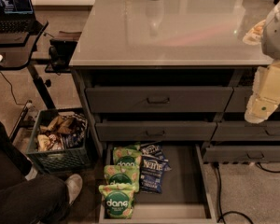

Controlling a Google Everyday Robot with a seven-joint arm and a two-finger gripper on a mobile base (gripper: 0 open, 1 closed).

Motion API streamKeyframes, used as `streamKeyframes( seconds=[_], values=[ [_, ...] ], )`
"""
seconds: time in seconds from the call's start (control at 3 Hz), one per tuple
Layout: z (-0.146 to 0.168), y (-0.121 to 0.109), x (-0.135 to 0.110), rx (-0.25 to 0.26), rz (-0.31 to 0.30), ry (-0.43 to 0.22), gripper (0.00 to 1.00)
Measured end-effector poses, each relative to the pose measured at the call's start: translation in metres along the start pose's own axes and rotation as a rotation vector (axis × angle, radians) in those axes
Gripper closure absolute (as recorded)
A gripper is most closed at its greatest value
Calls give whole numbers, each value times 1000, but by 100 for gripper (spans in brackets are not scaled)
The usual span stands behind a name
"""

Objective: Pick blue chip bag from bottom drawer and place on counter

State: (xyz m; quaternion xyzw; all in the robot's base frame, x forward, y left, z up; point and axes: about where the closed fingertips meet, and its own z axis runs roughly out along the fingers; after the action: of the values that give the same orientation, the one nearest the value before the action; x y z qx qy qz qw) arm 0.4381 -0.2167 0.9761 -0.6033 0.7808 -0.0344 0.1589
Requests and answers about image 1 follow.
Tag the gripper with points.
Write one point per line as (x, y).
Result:
(277, 36)

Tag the blue kettle chip bag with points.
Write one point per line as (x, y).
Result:
(151, 174)
(155, 149)

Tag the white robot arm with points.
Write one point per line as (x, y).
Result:
(267, 33)

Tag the top right drawer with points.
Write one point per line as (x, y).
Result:
(239, 99)

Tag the middle right drawer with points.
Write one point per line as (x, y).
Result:
(243, 131)

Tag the bottom right drawer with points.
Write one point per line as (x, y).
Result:
(241, 154)

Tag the top left drawer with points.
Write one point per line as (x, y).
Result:
(157, 99)

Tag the grey cabinet with counter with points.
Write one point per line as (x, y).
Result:
(145, 43)

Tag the open bottom left drawer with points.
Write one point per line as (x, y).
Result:
(185, 198)

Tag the rear green Dang bag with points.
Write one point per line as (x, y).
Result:
(127, 156)

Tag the green dang bag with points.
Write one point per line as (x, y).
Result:
(127, 156)
(116, 174)
(118, 200)

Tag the middle left drawer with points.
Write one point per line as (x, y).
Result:
(159, 126)

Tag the middle green Dang bag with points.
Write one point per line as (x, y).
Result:
(116, 174)

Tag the front green Dang bag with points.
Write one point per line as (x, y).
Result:
(118, 200)

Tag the dark box beside counter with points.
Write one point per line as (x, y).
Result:
(62, 47)

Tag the snack wrappers in crate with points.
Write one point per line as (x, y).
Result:
(62, 132)

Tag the white shoe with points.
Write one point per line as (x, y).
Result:
(74, 185)

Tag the dark plastic snack crate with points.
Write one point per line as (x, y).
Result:
(70, 159)

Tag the black side desk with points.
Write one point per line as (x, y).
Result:
(17, 58)

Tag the open laptop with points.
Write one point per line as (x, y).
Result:
(16, 16)

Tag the person's leg dark trousers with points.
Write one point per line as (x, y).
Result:
(42, 199)

